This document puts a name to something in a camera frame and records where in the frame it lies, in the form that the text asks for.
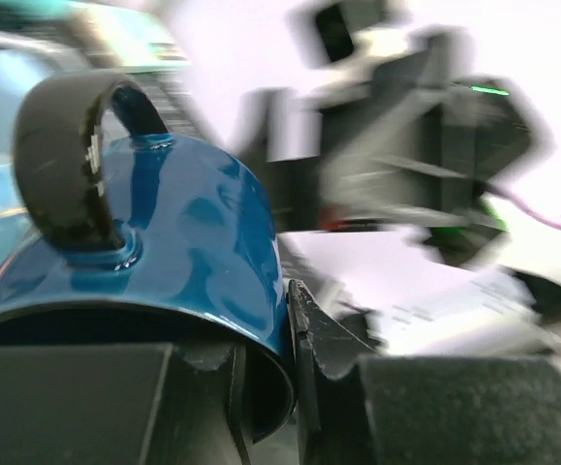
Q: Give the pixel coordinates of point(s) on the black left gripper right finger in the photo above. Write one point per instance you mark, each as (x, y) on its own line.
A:
(358, 407)

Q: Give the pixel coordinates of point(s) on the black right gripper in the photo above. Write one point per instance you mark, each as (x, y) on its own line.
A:
(422, 147)

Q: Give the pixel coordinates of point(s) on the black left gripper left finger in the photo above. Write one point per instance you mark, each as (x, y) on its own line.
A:
(123, 404)

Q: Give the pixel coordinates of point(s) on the dark blue ceramic mug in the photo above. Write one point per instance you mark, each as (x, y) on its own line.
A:
(142, 235)

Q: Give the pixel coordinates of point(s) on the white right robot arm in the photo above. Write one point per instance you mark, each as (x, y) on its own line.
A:
(499, 309)

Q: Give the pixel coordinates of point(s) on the teal cat ear headphones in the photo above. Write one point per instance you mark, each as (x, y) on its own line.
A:
(37, 9)

